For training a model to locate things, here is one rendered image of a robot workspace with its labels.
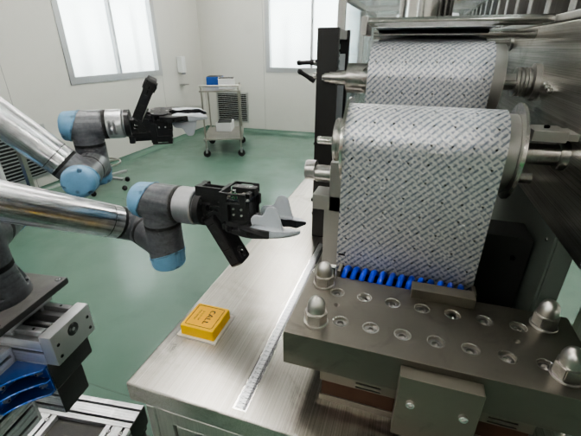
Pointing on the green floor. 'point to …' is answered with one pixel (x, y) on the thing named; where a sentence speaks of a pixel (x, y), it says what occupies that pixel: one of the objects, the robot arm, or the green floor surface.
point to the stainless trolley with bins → (218, 84)
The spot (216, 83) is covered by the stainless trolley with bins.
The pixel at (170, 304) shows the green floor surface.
